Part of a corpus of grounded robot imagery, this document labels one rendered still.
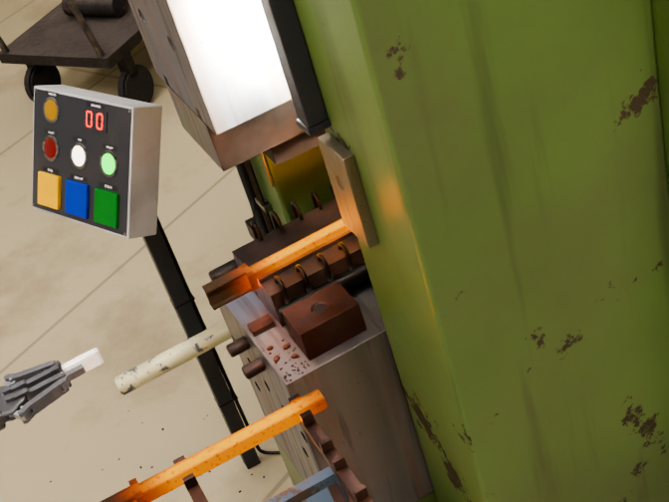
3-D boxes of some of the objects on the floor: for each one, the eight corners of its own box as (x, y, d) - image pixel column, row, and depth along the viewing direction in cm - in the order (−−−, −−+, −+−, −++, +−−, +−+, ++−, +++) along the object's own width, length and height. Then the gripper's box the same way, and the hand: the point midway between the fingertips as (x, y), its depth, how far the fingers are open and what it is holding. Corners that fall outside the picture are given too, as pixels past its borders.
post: (248, 470, 311) (103, 146, 247) (242, 461, 314) (98, 139, 250) (261, 462, 312) (119, 138, 248) (255, 454, 315) (114, 131, 251)
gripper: (-22, 412, 206) (98, 351, 211) (-7, 455, 195) (118, 388, 201) (-40, 383, 201) (83, 321, 207) (-26, 425, 191) (103, 359, 196)
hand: (83, 364), depth 203 cm, fingers closed
